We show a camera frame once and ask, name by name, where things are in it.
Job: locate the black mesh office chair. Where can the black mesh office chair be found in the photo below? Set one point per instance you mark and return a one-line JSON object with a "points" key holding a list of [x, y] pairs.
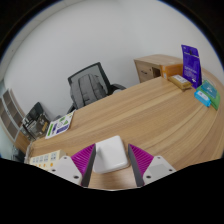
{"points": [[98, 69]]}

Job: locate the wooden drawer unit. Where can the wooden drawer unit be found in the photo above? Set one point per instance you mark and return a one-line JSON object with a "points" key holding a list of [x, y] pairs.
{"points": [[146, 70]]}

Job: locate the white charger block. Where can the white charger block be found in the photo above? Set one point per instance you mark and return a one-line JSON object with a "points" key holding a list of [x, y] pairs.
{"points": [[110, 155]]}

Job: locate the grey backpack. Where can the grey backpack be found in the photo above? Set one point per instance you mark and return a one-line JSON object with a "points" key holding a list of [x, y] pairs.
{"points": [[88, 88]]}

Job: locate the cream power strip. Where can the cream power strip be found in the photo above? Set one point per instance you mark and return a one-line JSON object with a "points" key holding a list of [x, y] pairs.
{"points": [[46, 158]]}

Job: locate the wooden glass-door cabinet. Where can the wooden glass-door cabinet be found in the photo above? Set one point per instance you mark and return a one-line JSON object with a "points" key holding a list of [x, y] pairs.
{"points": [[11, 116]]}

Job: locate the printed white leaflet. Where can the printed white leaflet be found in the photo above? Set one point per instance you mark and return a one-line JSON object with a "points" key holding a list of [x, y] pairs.
{"points": [[60, 126]]}

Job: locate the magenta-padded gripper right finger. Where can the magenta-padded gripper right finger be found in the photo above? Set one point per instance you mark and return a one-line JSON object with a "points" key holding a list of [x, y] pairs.
{"points": [[156, 168]]}

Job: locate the green box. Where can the green box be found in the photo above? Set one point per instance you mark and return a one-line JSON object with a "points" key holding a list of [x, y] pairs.
{"points": [[210, 88]]}

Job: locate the orange box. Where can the orange box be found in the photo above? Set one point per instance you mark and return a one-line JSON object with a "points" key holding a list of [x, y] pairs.
{"points": [[171, 70]]}

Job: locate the small tan box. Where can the small tan box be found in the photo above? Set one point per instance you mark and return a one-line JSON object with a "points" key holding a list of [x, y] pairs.
{"points": [[180, 81]]}

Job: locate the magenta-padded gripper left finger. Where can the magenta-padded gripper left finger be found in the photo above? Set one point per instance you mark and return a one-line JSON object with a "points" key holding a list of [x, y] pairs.
{"points": [[68, 168]]}

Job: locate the purple packet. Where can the purple packet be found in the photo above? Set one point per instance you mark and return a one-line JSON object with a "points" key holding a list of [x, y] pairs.
{"points": [[191, 65]]}

